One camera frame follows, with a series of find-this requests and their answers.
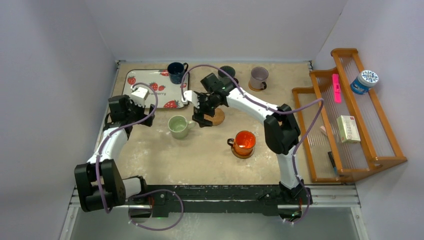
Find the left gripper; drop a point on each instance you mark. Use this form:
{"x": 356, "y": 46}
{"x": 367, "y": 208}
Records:
{"x": 129, "y": 103}

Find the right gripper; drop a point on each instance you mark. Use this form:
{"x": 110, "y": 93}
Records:
{"x": 199, "y": 117}

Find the pale green mug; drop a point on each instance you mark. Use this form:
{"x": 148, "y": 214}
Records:
{"x": 180, "y": 126}

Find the orange mug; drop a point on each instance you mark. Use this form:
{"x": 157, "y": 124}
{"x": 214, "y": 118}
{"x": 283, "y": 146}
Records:
{"x": 243, "y": 143}

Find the navy blue mug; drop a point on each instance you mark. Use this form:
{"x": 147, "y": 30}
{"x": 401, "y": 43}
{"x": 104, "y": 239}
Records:
{"x": 176, "y": 71}

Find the dark green mug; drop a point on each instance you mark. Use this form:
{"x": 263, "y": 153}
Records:
{"x": 230, "y": 71}

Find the dark brown wooden coaster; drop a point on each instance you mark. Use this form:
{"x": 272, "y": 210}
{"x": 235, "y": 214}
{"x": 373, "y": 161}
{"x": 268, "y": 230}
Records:
{"x": 242, "y": 156}

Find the light wooden coaster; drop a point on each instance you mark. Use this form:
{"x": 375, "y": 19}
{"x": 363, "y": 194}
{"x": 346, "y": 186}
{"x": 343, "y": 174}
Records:
{"x": 256, "y": 89}

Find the purple mug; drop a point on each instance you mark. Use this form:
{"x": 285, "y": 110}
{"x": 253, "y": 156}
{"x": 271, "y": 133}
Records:
{"x": 258, "y": 77}

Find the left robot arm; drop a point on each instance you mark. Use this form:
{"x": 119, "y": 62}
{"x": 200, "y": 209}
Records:
{"x": 98, "y": 181}

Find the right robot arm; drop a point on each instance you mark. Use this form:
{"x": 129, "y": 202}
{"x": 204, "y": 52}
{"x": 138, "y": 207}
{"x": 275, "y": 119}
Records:
{"x": 281, "y": 130}

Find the small pink eraser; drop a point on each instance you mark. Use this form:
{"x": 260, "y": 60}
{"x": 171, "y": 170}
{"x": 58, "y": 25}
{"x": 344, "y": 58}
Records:
{"x": 323, "y": 130}

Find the small dark blue object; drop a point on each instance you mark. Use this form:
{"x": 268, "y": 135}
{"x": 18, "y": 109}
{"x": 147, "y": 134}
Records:
{"x": 332, "y": 161}

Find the pink marker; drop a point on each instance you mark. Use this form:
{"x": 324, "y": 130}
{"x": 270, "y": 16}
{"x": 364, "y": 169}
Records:
{"x": 337, "y": 92}

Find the wooden tiered rack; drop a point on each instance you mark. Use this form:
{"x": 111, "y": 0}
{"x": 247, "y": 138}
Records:
{"x": 378, "y": 149}

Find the white card box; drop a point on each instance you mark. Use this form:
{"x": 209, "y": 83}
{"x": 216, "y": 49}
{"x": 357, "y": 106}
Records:
{"x": 348, "y": 130}

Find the blue jar white lid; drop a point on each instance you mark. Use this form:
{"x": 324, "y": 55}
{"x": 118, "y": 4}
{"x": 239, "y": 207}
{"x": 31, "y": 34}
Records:
{"x": 364, "y": 81}

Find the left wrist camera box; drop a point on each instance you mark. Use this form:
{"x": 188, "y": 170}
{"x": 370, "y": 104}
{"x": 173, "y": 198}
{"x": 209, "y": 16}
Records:
{"x": 139, "y": 96}

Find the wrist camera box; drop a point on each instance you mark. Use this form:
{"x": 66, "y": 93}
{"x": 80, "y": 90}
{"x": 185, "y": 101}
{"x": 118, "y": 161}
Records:
{"x": 190, "y": 96}
{"x": 139, "y": 96}

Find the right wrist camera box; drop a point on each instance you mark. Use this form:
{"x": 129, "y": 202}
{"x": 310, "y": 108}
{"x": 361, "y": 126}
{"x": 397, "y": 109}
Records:
{"x": 190, "y": 96}

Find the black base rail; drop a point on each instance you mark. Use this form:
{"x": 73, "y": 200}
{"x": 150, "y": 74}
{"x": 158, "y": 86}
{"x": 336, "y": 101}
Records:
{"x": 268, "y": 200}

